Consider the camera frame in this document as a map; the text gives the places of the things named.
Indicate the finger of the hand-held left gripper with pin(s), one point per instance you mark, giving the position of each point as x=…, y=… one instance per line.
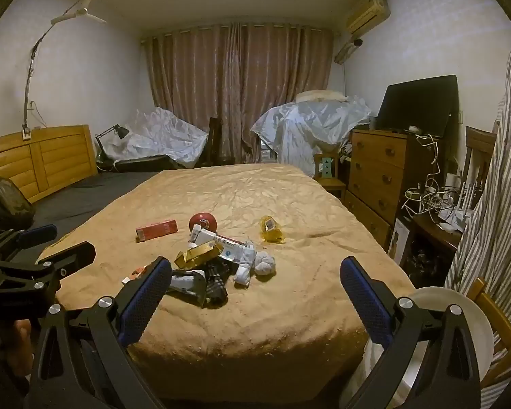
x=70, y=256
x=38, y=234

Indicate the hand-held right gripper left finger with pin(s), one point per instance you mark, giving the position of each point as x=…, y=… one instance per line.
x=147, y=302

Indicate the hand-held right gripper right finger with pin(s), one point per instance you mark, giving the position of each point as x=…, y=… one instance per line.
x=364, y=302

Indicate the white plastic bucket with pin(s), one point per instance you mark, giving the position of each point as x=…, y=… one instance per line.
x=434, y=298

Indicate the dark checkered packet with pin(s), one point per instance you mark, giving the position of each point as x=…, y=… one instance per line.
x=216, y=285

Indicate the white box with red label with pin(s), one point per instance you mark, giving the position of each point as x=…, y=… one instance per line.
x=230, y=247

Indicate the person's left hand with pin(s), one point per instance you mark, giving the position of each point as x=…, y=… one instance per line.
x=19, y=343

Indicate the small white red scrap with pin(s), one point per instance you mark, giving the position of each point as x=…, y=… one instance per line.
x=134, y=275

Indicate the grey foil packet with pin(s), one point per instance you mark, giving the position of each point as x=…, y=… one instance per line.
x=187, y=285

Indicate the black garbage bag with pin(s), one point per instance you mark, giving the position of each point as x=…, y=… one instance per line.
x=4, y=204

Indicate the grey bed sheet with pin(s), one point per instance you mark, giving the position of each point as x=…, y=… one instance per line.
x=85, y=196

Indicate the gold cardboard box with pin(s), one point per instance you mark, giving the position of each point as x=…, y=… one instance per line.
x=196, y=255

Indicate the white carton with picture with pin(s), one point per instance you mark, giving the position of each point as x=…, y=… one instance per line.
x=399, y=240

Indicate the red flat box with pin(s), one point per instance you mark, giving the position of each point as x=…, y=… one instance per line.
x=156, y=230

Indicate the wooden headboard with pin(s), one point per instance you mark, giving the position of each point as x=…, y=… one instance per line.
x=47, y=157

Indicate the dark wooden side table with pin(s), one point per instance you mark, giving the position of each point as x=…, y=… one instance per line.
x=430, y=238

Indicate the red round fruit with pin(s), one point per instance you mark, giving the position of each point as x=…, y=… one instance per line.
x=202, y=220

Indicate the yellow plastic wrapper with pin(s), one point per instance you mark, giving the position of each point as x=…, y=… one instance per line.
x=270, y=228

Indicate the black desk lamp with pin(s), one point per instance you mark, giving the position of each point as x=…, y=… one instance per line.
x=119, y=131

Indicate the wooden chest of drawers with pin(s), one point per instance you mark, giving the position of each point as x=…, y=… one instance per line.
x=377, y=170

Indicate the small chair with teal back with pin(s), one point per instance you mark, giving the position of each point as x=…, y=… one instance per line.
x=328, y=170

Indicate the small wooden slatted chair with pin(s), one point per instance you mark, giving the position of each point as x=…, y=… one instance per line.
x=506, y=328

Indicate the white router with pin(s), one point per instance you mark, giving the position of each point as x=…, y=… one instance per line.
x=469, y=196

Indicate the clear plastic dust sheet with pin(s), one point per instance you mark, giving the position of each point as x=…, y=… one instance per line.
x=162, y=134
x=306, y=125

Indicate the grey striped cloth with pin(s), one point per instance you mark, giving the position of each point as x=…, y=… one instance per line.
x=494, y=221

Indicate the dark wooden chair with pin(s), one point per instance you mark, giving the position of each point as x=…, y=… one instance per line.
x=214, y=140

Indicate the black flat television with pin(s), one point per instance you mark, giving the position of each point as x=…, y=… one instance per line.
x=417, y=104

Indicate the cream pillow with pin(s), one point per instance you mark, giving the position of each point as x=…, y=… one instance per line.
x=321, y=94

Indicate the brown curtain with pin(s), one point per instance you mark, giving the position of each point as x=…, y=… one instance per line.
x=238, y=89

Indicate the beige air conditioner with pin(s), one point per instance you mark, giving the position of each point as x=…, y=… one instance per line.
x=366, y=15

